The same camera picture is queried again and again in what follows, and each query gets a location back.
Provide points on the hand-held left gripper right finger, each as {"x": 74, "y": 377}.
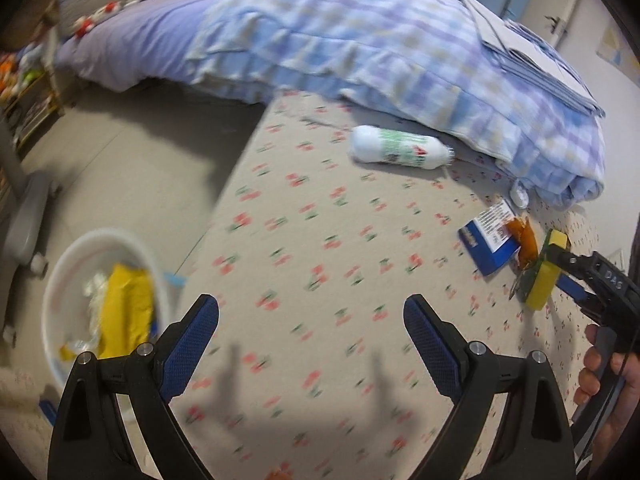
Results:
{"x": 430, "y": 345}

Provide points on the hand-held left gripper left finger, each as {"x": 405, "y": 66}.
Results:
{"x": 192, "y": 340}

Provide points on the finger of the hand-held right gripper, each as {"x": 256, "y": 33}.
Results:
{"x": 575, "y": 264}
{"x": 575, "y": 291}

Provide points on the yellow and green sponge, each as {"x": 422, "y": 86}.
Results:
{"x": 542, "y": 287}

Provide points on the white and orange snack wrapper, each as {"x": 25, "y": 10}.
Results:
{"x": 525, "y": 242}

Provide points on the yellow snack bag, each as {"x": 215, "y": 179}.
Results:
{"x": 125, "y": 310}

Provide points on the blue cardboard box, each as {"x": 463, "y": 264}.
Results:
{"x": 480, "y": 245}

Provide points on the white plastic bin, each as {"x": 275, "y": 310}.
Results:
{"x": 60, "y": 280}

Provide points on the white bottle with green label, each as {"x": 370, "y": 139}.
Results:
{"x": 390, "y": 146}

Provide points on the person's right hand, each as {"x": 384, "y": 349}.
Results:
{"x": 590, "y": 365}

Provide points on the small white cap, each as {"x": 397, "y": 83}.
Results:
{"x": 520, "y": 194}

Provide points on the small blue object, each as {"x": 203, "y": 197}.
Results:
{"x": 49, "y": 412}

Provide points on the cherry print tablecloth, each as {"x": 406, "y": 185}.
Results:
{"x": 325, "y": 210}

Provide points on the floral print cushion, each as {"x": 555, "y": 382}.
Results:
{"x": 20, "y": 400}

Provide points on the grey rolling chair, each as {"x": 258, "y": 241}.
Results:
{"x": 25, "y": 220}

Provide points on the folded blue striped sheet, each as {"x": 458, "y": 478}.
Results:
{"x": 545, "y": 55}

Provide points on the folded grey sheet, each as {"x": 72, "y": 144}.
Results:
{"x": 495, "y": 30}

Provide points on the white door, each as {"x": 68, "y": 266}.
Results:
{"x": 567, "y": 10}

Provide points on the wooden toy shelf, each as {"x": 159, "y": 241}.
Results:
{"x": 35, "y": 105}

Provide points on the bed with purple sheet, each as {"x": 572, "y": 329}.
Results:
{"x": 140, "y": 40}

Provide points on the blue plaid ruffled quilt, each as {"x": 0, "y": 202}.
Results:
{"x": 350, "y": 35}

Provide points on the white and red cat plush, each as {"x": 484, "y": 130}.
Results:
{"x": 85, "y": 25}

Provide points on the wall map poster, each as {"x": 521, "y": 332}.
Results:
{"x": 617, "y": 50}

